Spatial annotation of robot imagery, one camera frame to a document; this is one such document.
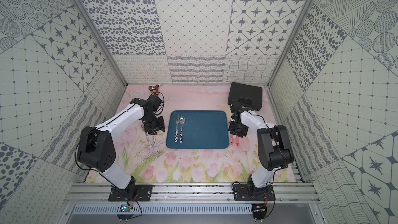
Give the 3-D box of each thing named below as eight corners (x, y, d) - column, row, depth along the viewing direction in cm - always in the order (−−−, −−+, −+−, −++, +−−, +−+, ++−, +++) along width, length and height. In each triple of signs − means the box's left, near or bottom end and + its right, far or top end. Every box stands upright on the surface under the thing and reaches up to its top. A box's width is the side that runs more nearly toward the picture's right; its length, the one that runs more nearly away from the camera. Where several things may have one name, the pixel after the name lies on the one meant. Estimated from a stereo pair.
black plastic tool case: (226, 104, 109) (227, 100, 106) (230, 85, 122) (231, 81, 119) (260, 110, 106) (261, 107, 103) (260, 90, 118) (262, 86, 115)
